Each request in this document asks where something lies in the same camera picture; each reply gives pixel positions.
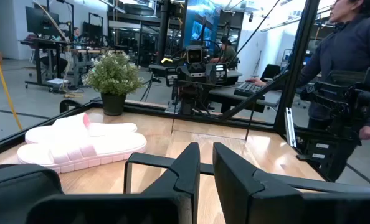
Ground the silver metal bracket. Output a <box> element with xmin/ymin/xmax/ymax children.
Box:
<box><xmin>284</xmin><ymin>107</ymin><xmax>297</xmax><ymax>147</ymax></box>

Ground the pink slide sandal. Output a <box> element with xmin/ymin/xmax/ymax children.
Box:
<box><xmin>16</xmin><ymin>132</ymin><xmax>148</xmax><ymax>174</ymax></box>
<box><xmin>25</xmin><ymin>112</ymin><xmax>138</xmax><ymax>146</ymax></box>

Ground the yellow strap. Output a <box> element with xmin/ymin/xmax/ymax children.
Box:
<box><xmin>0</xmin><ymin>17</ymin><xmax>23</xmax><ymax>131</ymax></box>

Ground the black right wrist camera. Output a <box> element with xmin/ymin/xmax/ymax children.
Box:
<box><xmin>186</xmin><ymin>45</ymin><xmax>205</xmax><ymax>65</ymax></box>

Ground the potted green plant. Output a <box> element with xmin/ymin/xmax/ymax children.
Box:
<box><xmin>82</xmin><ymin>51</ymin><xmax>145</xmax><ymax>116</ymax></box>

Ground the black keyboard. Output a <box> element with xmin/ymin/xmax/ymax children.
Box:
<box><xmin>234</xmin><ymin>82</ymin><xmax>266</xmax><ymax>100</ymax></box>

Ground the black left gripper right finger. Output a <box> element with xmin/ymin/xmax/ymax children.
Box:
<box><xmin>212</xmin><ymin>142</ymin><xmax>306</xmax><ymax>224</ymax></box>

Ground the black monitor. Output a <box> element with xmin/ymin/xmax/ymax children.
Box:
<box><xmin>25</xmin><ymin>6</ymin><xmax>60</xmax><ymax>37</ymax></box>

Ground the grey desk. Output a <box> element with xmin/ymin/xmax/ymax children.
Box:
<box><xmin>208</xmin><ymin>82</ymin><xmax>283</xmax><ymax>110</ymax></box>

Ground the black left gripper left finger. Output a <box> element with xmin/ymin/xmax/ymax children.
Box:
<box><xmin>141</xmin><ymin>142</ymin><xmax>202</xmax><ymax>224</ymax></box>

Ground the black desk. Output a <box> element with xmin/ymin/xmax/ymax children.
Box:
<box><xmin>19</xmin><ymin>37</ymin><xmax>71</xmax><ymax>91</ymax></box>

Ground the black office chair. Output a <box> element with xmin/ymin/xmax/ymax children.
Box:
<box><xmin>259</xmin><ymin>63</ymin><xmax>282</xmax><ymax>82</ymax></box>

